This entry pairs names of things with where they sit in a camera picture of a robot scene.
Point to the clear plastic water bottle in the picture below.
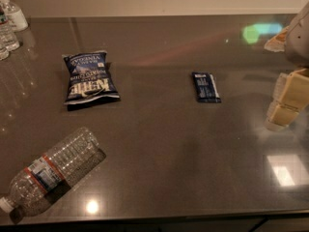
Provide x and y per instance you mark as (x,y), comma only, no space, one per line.
(66,163)

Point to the clear bottle at edge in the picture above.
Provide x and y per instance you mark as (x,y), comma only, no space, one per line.
(4,53)

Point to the clear water bottle upright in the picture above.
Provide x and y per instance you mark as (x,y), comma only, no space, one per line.
(7,35)

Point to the blue kettle chips bag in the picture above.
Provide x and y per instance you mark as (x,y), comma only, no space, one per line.
(90,79)

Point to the white pump sanitizer bottle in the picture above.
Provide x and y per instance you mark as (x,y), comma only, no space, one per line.
(14,15)

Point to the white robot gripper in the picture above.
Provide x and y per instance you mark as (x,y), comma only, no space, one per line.
(299,42)

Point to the small dark blue packet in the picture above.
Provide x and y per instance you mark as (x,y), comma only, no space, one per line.
(205,87)

